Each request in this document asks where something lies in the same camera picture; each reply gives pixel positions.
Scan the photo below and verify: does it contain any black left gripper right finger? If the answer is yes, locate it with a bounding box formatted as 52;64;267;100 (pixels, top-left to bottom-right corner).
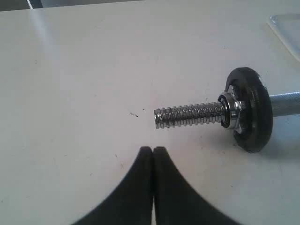
153;147;232;225

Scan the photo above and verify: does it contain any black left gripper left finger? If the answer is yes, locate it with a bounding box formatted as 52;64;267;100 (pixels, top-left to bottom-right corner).
74;146;154;225

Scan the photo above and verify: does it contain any chrome dumbbell bar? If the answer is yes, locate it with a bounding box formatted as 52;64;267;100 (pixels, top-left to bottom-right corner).
154;92;300;129

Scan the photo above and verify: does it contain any black weight plate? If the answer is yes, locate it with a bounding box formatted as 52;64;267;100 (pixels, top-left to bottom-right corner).
225;67;273;153

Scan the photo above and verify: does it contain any chrome collar nut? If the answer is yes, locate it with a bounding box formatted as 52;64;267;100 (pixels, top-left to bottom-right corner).
218;85;243;130

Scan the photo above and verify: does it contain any white plastic tray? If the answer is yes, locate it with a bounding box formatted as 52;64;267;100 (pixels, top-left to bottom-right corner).
267;13;300;61

